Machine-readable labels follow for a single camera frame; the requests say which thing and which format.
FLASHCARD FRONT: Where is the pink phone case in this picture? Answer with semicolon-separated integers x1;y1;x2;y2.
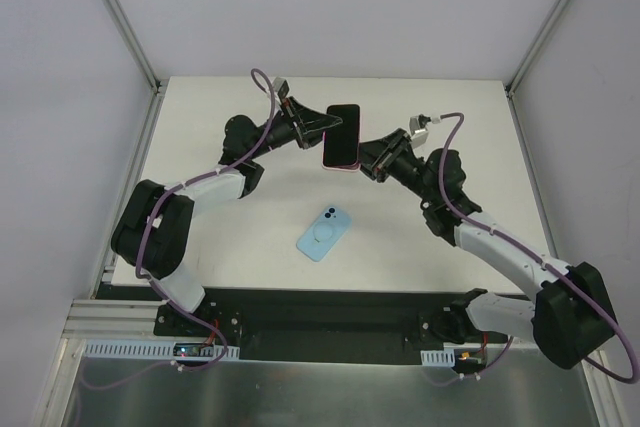
321;103;363;173

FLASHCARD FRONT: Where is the black smartphone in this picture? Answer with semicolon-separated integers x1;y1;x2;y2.
322;104;362;168

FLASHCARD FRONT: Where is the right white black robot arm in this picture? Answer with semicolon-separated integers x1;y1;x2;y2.
359;129;616;369

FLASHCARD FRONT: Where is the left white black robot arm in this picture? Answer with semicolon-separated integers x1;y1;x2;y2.
110;97;342;336

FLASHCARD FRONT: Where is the light blue phone case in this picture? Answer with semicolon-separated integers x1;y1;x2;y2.
296;205;352;262

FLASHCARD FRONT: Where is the metal front sheet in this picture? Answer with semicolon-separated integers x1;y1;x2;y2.
34;338;628;426

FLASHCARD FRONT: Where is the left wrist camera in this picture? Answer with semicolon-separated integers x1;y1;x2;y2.
272;77;290;99

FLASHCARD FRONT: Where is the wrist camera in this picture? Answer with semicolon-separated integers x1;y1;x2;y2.
409;114;442;148
272;77;290;99

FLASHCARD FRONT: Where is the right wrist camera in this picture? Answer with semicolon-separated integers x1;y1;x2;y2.
409;114;442;148

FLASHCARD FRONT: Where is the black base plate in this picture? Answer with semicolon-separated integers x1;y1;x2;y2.
94;282;531;363

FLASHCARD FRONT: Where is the right white cable duct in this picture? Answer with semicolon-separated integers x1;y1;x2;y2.
420;348;456;368

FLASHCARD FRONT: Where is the white cable duct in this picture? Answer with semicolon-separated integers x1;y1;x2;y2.
84;340;240;362
420;348;456;368

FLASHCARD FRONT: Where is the left aluminium frame post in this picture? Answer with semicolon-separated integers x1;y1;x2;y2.
101;0;162;93

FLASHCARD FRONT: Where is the aluminium frame post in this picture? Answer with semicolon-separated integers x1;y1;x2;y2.
505;0;573;99
101;0;162;93

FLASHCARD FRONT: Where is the right aluminium frame post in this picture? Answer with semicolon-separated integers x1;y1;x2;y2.
505;0;573;99

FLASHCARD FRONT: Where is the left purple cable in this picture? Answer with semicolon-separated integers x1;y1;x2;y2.
79;67;281;391

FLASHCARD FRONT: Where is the left white cable duct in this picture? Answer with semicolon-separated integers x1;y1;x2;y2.
84;340;240;362

